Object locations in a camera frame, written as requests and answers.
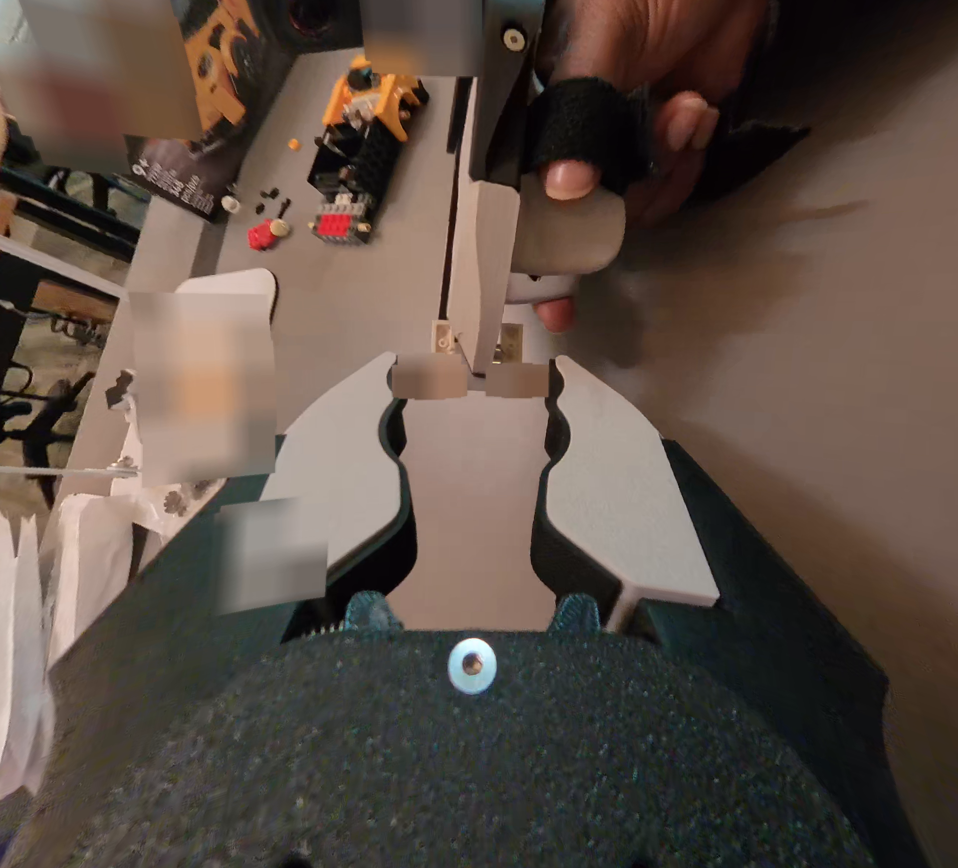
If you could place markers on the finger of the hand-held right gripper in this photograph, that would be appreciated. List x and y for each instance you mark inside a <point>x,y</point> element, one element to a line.
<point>483,262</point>

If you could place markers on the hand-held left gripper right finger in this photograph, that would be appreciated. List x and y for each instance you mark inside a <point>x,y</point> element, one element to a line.
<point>629,501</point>

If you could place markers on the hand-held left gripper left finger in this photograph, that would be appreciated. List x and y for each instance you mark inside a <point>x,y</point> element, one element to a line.
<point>337,471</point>

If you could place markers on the small black white lego assembly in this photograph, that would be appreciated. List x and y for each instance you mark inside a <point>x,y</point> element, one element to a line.
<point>443,340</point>

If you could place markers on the lego instruction booklet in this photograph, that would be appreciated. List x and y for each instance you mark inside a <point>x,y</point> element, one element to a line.
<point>67,584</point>

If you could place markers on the person's right forearm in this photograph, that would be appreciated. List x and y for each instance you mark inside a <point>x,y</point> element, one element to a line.
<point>861,0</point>

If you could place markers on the partly built lego car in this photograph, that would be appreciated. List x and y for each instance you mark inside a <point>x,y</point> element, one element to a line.
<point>359,157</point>

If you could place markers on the red lego minifigure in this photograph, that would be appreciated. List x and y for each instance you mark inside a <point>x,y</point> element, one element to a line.
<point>263,236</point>

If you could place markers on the lego car box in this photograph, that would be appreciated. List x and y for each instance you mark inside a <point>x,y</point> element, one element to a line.
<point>224,60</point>

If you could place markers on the person's right hand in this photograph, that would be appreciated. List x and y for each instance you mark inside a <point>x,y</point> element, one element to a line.
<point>658,7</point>

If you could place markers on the white oval tray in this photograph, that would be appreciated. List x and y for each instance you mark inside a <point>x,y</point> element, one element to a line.
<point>232,282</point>

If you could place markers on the black chair base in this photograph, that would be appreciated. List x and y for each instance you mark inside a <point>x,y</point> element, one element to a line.
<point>45,419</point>

